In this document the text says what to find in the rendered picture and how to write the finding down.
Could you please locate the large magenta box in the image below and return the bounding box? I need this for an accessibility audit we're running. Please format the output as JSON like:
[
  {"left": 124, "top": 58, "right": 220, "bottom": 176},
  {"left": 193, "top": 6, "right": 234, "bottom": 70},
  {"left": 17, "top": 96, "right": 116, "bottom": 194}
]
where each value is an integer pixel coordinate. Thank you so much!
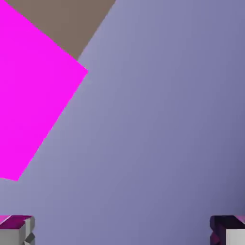
[{"left": 0, "top": 0, "right": 89, "bottom": 182}]

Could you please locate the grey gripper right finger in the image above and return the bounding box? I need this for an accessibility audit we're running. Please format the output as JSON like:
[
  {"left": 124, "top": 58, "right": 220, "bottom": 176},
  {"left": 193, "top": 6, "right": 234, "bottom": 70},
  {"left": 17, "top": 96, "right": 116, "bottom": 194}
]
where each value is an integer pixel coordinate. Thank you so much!
[{"left": 209, "top": 215, "right": 245, "bottom": 245}]

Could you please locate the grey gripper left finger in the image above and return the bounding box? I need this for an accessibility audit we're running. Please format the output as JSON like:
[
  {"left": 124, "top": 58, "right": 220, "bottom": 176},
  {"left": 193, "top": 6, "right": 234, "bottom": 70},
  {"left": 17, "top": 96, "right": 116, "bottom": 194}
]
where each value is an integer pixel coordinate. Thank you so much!
[{"left": 0, "top": 215, "right": 36, "bottom": 245}]

